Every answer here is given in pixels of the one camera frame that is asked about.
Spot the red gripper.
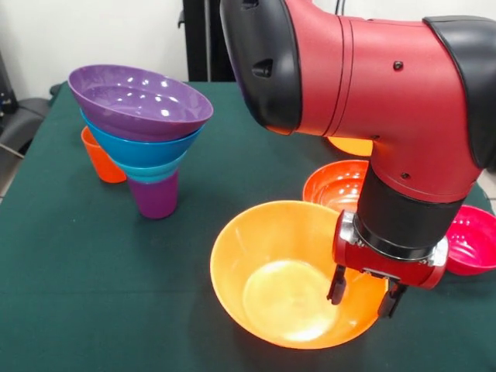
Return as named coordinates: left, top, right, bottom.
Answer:
left=326, top=219, right=450, bottom=319

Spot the red-orange bowl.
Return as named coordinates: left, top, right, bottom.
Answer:
left=302, top=160, right=370, bottom=213

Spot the pink bowl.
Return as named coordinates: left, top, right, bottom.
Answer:
left=445, top=205, right=496, bottom=276

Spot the large orange bowl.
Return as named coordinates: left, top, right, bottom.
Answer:
left=209, top=200, right=389, bottom=350
left=327, top=136, right=374, bottom=157

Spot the small blue bowl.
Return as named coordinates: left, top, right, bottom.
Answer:
left=115, top=154, right=187, bottom=184

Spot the large blue bowl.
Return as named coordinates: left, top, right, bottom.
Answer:
left=79, top=110, right=202, bottom=167

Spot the purple bowl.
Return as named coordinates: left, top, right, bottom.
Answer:
left=67, top=64, right=214, bottom=143

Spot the purple cup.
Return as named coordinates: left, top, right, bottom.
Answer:
left=126, top=170, right=180, bottom=220

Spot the dark green tablecloth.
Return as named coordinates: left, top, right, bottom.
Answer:
left=0, top=79, right=496, bottom=372

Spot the orange cup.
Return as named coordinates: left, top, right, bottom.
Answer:
left=80, top=126, right=127, bottom=184

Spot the black pedestal leg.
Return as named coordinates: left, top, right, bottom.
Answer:
left=0, top=50, right=64, bottom=156

